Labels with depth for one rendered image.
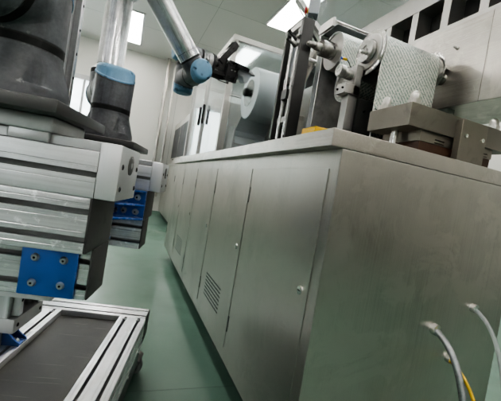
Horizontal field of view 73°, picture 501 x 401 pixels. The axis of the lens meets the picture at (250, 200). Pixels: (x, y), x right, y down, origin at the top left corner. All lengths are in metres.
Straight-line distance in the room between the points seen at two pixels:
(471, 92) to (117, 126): 1.15
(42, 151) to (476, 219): 1.01
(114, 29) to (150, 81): 5.33
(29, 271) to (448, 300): 0.96
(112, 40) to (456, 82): 1.18
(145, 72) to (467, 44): 5.77
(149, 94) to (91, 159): 6.03
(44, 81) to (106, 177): 0.18
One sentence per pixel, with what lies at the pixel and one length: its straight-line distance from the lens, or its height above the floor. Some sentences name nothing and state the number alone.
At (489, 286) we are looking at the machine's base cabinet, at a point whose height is 0.58.
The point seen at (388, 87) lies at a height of 1.13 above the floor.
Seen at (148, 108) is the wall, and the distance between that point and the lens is 6.55.
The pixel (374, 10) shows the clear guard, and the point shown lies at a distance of 1.98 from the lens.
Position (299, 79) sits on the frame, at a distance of 1.42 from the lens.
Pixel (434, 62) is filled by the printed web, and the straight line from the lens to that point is 1.37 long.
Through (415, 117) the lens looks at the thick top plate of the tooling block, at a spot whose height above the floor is 0.99.
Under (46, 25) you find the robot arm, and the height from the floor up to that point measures 0.94.
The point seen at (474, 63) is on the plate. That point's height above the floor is 1.27.
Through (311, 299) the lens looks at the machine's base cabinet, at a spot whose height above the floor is 0.52.
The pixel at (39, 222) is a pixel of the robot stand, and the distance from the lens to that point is 0.61.
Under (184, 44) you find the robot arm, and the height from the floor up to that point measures 1.18.
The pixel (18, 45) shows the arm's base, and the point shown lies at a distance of 0.67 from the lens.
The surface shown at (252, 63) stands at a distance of 2.14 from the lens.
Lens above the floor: 0.74
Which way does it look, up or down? 2 degrees down
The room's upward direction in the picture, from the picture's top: 9 degrees clockwise
